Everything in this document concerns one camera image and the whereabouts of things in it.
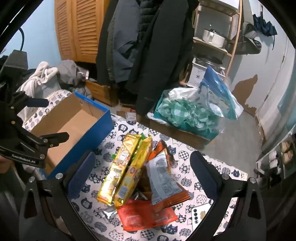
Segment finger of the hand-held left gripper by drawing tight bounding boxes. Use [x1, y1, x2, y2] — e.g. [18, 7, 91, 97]
[10, 91, 50, 109]
[14, 123, 70, 158]

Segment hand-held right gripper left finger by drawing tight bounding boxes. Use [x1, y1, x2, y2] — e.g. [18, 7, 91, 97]
[19, 150, 102, 241]

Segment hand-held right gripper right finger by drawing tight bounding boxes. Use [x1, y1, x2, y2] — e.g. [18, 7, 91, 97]
[190, 151, 266, 241]

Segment blue cardboard box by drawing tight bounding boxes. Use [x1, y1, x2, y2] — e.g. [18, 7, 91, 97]
[30, 92, 115, 179]

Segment gold snack packet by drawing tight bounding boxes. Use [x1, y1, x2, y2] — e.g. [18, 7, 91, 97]
[114, 136, 153, 207]
[97, 133, 141, 205]

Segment orange packet with grey back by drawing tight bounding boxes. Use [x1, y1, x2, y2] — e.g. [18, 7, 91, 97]
[144, 151, 191, 207]

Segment red-orange snack packet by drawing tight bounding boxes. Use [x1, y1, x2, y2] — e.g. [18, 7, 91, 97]
[117, 199, 177, 232]

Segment cat print tablecloth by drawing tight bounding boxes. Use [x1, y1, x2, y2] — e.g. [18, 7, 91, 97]
[22, 90, 248, 241]

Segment white fleece robe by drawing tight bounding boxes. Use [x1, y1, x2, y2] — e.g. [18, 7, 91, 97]
[17, 61, 62, 121]

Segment white smartphone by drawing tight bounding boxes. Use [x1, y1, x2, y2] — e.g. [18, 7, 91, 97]
[188, 204, 214, 232]

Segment brown cardboard box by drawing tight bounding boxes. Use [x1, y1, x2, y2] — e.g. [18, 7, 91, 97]
[147, 112, 219, 149]

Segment silver foil wrapper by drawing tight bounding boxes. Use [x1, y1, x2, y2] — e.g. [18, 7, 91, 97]
[100, 206, 119, 220]

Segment shoe rack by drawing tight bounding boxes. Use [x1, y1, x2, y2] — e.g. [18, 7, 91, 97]
[254, 125, 296, 181]

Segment wooden crate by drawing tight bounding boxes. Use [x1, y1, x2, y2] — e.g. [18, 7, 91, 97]
[85, 80, 118, 107]

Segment white shoe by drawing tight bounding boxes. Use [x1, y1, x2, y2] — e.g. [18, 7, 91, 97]
[266, 151, 281, 168]

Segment wooden louvered doors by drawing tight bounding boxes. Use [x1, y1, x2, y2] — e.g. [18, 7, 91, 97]
[54, 0, 111, 64]

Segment dark grey hanging jacket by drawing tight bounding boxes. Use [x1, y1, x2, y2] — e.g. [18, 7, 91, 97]
[96, 0, 121, 86]

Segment blue plastic bag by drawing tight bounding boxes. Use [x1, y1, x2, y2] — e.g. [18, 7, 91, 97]
[200, 66, 238, 120]

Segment white plastic bag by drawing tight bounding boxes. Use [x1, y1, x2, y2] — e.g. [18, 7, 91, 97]
[168, 87, 201, 102]

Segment brown slipper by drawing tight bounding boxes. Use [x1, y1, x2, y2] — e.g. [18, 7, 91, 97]
[281, 141, 296, 163]

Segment white drawer box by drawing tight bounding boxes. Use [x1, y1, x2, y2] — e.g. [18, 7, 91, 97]
[186, 58, 226, 87]

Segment grey-blue hanging jacket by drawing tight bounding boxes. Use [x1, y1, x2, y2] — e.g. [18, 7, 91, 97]
[107, 0, 139, 84]

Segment black pan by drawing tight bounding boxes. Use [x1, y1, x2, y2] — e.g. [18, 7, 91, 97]
[196, 54, 223, 66]

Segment white door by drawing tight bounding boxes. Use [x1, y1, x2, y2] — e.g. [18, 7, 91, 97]
[255, 37, 296, 149]

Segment black hanging jacket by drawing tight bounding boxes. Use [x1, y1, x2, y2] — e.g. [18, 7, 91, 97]
[126, 0, 199, 116]

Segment wooden shelf rack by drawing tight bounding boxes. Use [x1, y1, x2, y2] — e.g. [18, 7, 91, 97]
[179, 0, 243, 86]

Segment white cooking pot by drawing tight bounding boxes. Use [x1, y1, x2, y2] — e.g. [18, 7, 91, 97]
[202, 29, 228, 48]

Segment grey hanging bag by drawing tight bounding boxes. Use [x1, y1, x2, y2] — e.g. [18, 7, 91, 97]
[239, 22, 263, 55]

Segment dark blue umbrella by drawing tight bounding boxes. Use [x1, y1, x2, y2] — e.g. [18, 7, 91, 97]
[252, 14, 278, 50]

